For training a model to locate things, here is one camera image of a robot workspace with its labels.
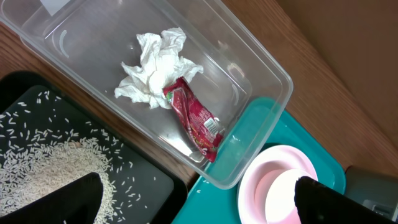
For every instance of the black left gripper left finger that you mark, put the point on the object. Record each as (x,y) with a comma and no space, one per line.
(77,202)

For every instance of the pink bowl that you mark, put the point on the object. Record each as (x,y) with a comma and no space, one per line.
(274,197)

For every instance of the red snack wrapper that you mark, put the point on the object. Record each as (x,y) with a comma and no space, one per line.
(201,125)

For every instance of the black rectangular tray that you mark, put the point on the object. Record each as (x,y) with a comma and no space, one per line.
(168,190)

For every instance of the white napkin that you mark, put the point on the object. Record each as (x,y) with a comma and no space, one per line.
(160,67)

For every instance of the pink plate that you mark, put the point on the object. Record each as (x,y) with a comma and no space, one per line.
(273,158)

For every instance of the teal plastic tray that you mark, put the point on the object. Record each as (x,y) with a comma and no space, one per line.
(208,204)

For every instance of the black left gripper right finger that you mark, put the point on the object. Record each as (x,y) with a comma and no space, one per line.
(319,204)

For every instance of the clear plastic waste bin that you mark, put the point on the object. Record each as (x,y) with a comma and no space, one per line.
(242,84)

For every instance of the pile of white rice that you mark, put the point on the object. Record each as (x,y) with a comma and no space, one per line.
(46,144)

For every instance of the grey plastic dish rack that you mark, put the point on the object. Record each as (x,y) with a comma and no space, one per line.
(375,191)

